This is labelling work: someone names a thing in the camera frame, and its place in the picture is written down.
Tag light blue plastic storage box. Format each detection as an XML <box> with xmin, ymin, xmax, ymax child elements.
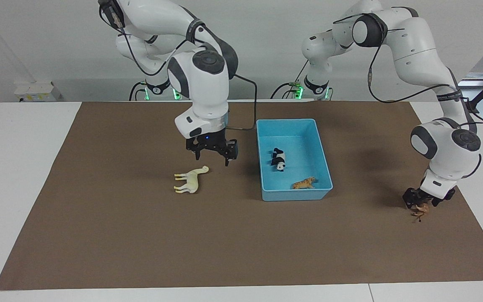
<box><xmin>256</xmin><ymin>119</ymin><xmax>333</xmax><ymax>202</ymax></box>

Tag cream white llama toy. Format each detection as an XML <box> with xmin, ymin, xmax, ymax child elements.
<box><xmin>174</xmin><ymin>165</ymin><xmax>210</xmax><ymax>194</ymax></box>

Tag black base cable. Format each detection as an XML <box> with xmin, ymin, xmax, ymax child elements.
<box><xmin>129</xmin><ymin>81</ymin><xmax>148</xmax><ymax>101</ymax></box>
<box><xmin>270</xmin><ymin>59</ymin><xmax>310</xmax><ymax>99</ymax></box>

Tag black and white panda toy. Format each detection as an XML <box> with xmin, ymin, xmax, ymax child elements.
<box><xmin>271</xmin><ymin>148</ymin><xmax>287</xmax><ymax>172</ymax></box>

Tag brown table mat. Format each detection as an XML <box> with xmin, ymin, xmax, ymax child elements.
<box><xmin>0</xmin><ymin>101</ymin><xmax>483</xmax><ymax>291</ymax></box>

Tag white background box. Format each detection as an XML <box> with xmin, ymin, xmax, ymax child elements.
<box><xmin>14</xmin><ymin>82</ymin><xmax>62</xmax><ymax>102</ymax></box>

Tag brown lion toy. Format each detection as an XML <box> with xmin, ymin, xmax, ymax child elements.
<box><xmin>409</xmin><ymin>203</ymin><xmax>431</xmax><ymax>223</ymax></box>

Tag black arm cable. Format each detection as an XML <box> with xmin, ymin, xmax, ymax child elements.
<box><xmin>332</xmin><ymin>6</ymin><xmax>483</xmax><ymax>126</ymax></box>
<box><xmin>99</xmin><ymin>3</ymin><xmax>258</xmax><ymax>130</ymax></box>

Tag black right base cable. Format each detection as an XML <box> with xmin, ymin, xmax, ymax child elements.
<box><xmin>129</xmin><ymin>81</ymin><xmax>148</xmax><ymax>101</ymax></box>

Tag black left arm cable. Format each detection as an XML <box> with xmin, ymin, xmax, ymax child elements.
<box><xmin>332</xmin><ymin>6</ymin><xmax>483</xmax><ymax>126</ymax></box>

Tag orange striped tiger toy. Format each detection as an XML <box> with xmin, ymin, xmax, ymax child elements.
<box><xmin>292</xmin><ymin>177</ymin><xmax>318</xmax><ymax>190</ymax></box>

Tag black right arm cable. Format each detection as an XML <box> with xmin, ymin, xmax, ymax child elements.
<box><xmin>99</xmin><ymin>3</ymin><xmax>258</xmax><ymax>130</ymax></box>

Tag black left base cable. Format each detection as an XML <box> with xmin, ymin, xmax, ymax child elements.
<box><xmin>270</xmin><ymin>59</ymin><xmax>310</xmax><ymax>99</ymax></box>

